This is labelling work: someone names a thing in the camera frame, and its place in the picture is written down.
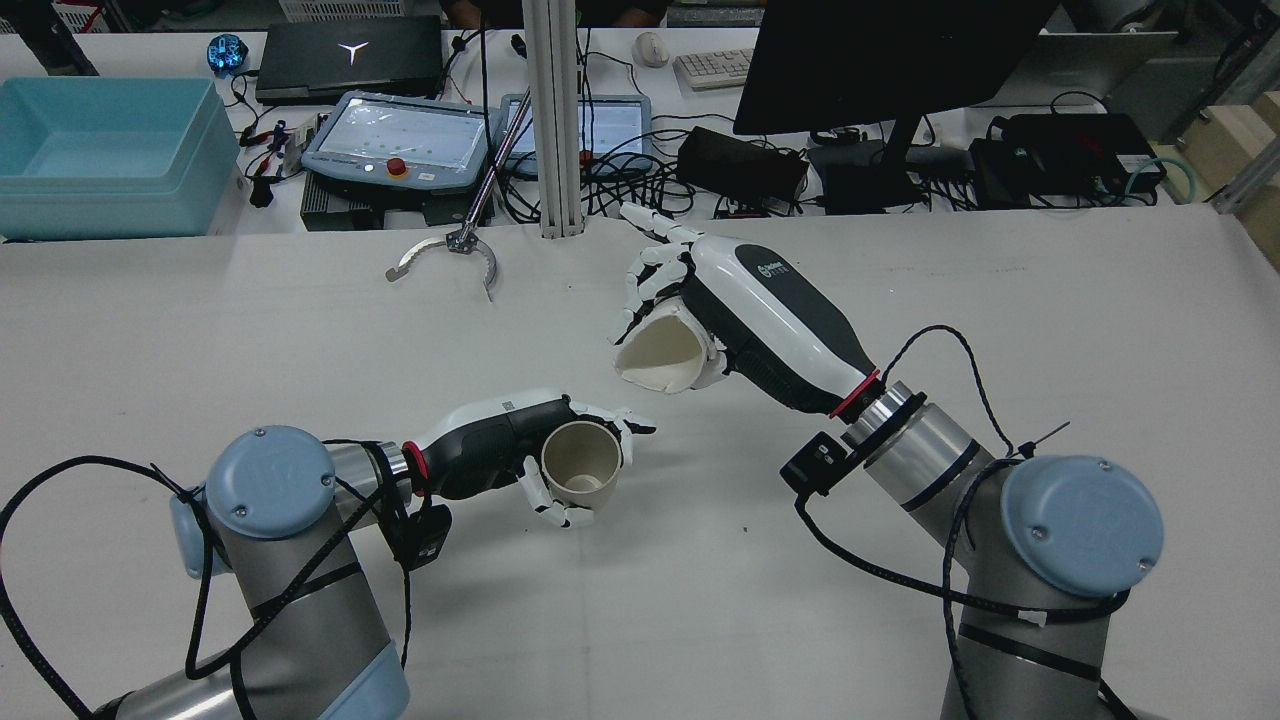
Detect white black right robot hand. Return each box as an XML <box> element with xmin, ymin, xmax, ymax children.
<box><xmin>612</xmin><ymin>203</ymin><xmax>881</xmax><ymax>419</ymax></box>

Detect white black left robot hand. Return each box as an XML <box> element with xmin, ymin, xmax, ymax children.
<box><xmin>405</xmin><ymin>388</ymin><xmax>658</xmax><ymax>529</ymax></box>

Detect beige paper cup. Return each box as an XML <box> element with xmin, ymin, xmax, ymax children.
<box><xmin>540</xmin><ymin>420</ymin><xmax>624</xmax><ymax>512</ymax></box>

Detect white paper cups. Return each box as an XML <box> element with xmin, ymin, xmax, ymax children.
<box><xmin>612</xmin><ymin>300</ymin><xmax>721</xmax><ymax>396</ymax></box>

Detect black monitor stand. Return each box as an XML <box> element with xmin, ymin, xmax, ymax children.
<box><xmin>805</xmin><ymin>115</ymin><xmax>931</xmax><ymax>216</ymax></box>

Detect black power brick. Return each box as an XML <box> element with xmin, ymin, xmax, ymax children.
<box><xmin>677</xmin><ymin>126</ymin><xmax>809</xmax><ymax>203</ymax></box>

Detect metal reacher grabber tool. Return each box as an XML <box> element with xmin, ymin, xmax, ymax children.
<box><xmin>385</xmin><ymin>90</ymin><xmax>533</xmax><ymax>303</ymax></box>

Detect grey blue teach pendant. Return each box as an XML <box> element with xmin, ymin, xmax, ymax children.
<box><xmin>498</xmin><ymin>93</ymin><xmax>653</xmax><ymax>183</ymax></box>

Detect white keyboard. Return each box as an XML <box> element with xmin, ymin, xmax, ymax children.
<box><xmin>673</xmin><ymin>47</ymin><xmax>758</xmax><ymax>92</ymax></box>

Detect black Huawei monitor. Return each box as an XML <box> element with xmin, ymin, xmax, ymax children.
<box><xmin>733</xmin><ymin>0</ymin><xmax>1061</xmax><ymax>137</ymax></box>

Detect dark grey electronics box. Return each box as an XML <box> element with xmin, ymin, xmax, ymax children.
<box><xmin>300</xmin><ymin>180</ymin><xmax>481</xmax><ymax>233</ymax></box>

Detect teach pendant with red button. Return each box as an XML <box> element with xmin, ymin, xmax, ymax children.
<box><xmin>300</xmin><ymin>90</ymin><xmax>501</xmax><ymax>196</ymax></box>

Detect black mini computer box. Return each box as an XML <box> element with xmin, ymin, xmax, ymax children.
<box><xmin>970</xmin><ymin>112</ymin><xmax>1168</xmax><ymax>209</ymax></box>

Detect red black clip leads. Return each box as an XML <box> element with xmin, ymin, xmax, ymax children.
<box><xmin>238</xmin><ymin>118</ymin><xmax>301</xmax><ymax>209</ymax></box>

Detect silver Huawei laptop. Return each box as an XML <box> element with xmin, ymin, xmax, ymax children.
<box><xmin>985</xmin><ymin>30</ymin><xmax>1181</xmax><ymax>111</ymax></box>

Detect black laptop with logo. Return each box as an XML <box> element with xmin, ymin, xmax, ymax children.
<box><xmin>255</xmin><ymin>18</ymin><xmax>446</xmax><ymax>106</ymax></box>

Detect light blue plastic bin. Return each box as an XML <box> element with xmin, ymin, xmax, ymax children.
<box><xmin>0</xmin><ymin>78</ymin><xmax>247</xmax><ymax>241</ymax></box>

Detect white plastic basket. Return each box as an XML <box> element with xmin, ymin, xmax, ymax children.
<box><xmin>50</xmin><ymin>0</ymin><xmax>106</xmax><ymax>33</ymax></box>
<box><xmin>278</xmin><ymin>0</ymin><xmax>441</xmax><ymax>23</ymax></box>

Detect blue round gadget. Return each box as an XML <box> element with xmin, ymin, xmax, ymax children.
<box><xmin>207</xmin><ymin>33</ymin><xmax>249</xmax><ymax>78</ymax></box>

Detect aluminium profile bar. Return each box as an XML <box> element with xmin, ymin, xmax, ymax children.
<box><xmin>1208</xmin><ymin>150</ymin><xmax>1280</xmax><ymax>216</ymax></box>

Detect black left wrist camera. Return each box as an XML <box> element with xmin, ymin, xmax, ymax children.
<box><xmin>385</xmin><ymin>503</ymin><xmax>453</xmax><ymax>573</ymax></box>

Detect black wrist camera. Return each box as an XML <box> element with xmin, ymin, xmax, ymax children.
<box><xmin>385</xmin><ymin>503</ymin><xmax>453</xmax><ymax>573</ymax></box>
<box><xmin>780</xmin><ymin>432</ymin><xmax>853</xmax><ymax>498</ymax></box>

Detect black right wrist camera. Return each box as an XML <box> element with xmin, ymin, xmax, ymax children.
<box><xmin>780</xmin><ymin>432</ymin><xmax>853</xmax><ymax>498</ymax></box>

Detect black cable bundle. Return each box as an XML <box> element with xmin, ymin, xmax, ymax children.
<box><xmin>585</xmin><ymin>130</ymin><xmax>701</xmax><ymax>219</ymax></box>

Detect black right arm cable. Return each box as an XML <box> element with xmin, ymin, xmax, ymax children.
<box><xmin>795</xmin><ymin>325</ymin><xmax>1141</xmax><ymax>720</ymax></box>

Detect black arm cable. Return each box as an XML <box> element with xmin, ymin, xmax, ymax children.
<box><xmin>795</xmin><ymin>325</ymin><xmax>1141</xmax><ymax>720</ymax></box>
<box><xmin>0</xmin><ymin>440</ymin><xmax>416</xmax><ymax>720</ymax></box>

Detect aluminium profile post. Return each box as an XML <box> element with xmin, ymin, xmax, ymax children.
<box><xmin>522</xmin><ymin>0</ymin><xmax>586</xmax><ymax>239</ymax></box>

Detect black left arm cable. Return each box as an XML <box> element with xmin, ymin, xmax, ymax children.
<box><xmin>0</xmin><ymin>440</ymin><xmax>416</xmax><ymax>720</ymax></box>

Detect teal network cable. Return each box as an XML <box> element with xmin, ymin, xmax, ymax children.
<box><xmin>1125</xmin><ymin>155</ymin><xmax>1198</xmax><ymax>208</ymax></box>

